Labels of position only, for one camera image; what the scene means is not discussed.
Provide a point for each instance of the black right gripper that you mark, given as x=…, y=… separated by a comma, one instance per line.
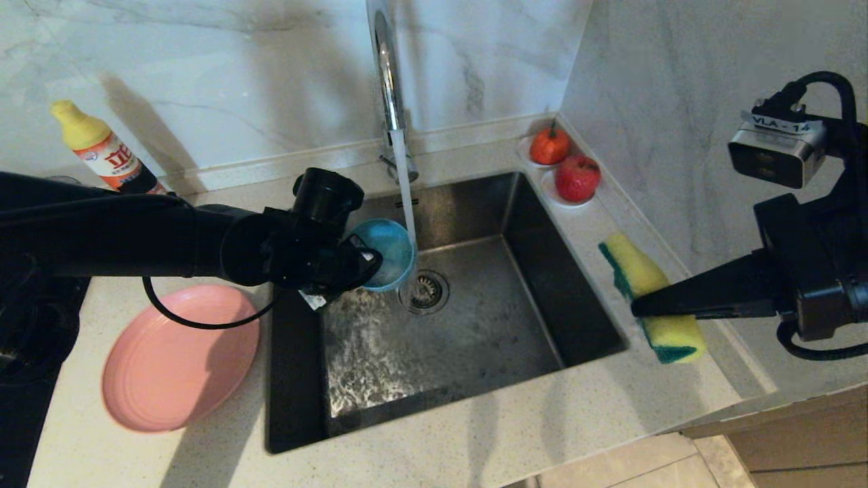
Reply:
x=820, y=271

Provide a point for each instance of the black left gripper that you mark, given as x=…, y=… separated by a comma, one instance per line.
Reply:
x=305, y=251

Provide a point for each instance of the teal bowl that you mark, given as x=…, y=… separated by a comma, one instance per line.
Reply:
x=390, y=254

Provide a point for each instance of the yellow sponge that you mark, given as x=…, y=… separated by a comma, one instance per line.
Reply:
x=630, y=271

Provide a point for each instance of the orange dish soap bottle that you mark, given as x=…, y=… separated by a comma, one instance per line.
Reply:
x=102, y=152

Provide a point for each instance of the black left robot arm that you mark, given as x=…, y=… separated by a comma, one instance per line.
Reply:
x=102, y=230

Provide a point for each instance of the stainless steel sink basin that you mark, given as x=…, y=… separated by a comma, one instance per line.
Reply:
x=508, y=325

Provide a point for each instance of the round metal drain strainer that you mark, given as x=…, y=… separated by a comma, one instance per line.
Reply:
x=430, y=295

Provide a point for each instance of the running water stream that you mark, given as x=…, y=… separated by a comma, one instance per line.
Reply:
x=405, y=196

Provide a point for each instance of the light wooden cabinet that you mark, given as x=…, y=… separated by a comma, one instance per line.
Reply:
x=800, y=440

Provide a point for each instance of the red toy apple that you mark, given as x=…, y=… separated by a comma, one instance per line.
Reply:
x=578, y=177

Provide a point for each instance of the chrome gooseneck faucet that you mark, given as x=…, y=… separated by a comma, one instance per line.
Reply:
x=388, y=81

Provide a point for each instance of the small white dish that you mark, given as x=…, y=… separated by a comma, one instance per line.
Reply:
x=549, y=193
x=523, y=154

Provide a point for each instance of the pink plate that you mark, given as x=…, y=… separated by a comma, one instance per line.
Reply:
x=176, y=359

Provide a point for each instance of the red toy tomato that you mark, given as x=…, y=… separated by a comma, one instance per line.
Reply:
x=550, y=146

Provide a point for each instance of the black induction cooktop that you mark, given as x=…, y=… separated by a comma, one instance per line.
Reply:
x=20, y=420

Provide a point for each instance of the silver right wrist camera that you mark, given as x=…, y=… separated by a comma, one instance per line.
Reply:
x=773, y=156

